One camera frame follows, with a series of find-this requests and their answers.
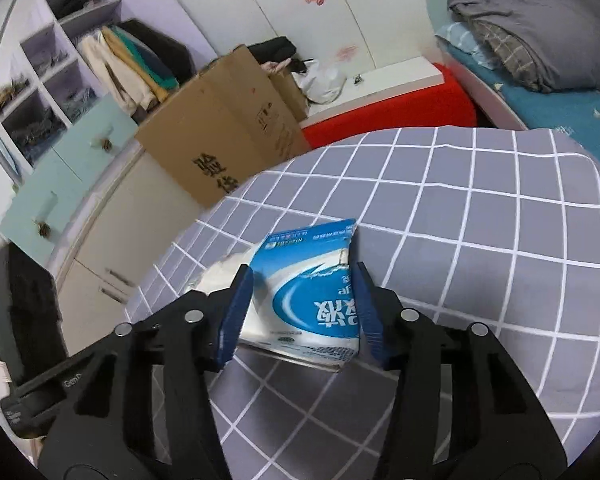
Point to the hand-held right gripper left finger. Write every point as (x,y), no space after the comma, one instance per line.
(235,320)

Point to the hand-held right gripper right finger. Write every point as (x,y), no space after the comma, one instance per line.
(372,320)

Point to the blue and white milk carton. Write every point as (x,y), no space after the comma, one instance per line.
(300,305)

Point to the pinecone drawer ornament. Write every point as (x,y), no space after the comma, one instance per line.
(107,144)
(43,230)

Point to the cream low cabinet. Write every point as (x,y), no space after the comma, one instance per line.
(110,240)

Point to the grey checked tablecloth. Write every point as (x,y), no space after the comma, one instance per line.
(480,235)

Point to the teal two-drawer chest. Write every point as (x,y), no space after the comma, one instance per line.
(80,160)

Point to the stack of folded clothes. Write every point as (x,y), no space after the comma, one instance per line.
(35,132)

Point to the tall cardboard box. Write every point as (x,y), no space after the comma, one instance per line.
(220,125)

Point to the red box with white lid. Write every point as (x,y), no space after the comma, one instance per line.
(380,110)

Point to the folded jeans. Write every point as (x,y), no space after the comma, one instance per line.
(79,101)

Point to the pile of brown clothes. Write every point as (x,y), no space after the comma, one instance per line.
(7,95)

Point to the white plastic bag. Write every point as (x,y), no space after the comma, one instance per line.
(325,82)

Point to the grey folded clothes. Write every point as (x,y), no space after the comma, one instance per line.
(47,59)

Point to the mustard hanging jacket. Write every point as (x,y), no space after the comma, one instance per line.
(140,67)

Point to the teal-green hanging jacket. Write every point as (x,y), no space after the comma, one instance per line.
(155,62)

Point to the black cloth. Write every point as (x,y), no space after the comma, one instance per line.
(275,49)

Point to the black hanging jacket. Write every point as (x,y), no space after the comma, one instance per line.
(172,50)

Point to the teal fish print bedsheet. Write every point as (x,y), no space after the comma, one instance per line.
(555,110)

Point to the blue striped pillow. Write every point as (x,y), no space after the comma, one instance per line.
(462,42)

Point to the black folded clothes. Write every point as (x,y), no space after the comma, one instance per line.
(80,0)

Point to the lavender cubby shelf unit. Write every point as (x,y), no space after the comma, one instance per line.
(180,5)

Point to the grey duvet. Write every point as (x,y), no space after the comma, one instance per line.
(540,30)

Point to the faded pink wall sticker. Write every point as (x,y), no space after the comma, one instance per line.
(347,52)

